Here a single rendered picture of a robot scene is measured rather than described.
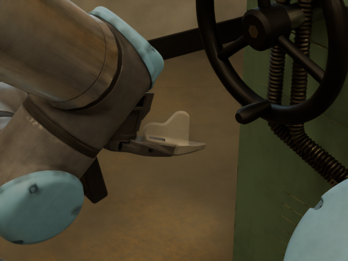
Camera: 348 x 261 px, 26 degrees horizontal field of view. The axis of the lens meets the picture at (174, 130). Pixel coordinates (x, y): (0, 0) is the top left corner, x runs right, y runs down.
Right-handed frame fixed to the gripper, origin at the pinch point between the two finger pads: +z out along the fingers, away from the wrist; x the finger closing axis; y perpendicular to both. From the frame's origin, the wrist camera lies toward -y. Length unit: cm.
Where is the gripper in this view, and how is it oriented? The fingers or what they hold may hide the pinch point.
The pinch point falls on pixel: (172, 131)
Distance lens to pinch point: 104.7
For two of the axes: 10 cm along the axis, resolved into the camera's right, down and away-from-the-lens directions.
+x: -6.3, -4.2, 6.6
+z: 7.3, -0.3, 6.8
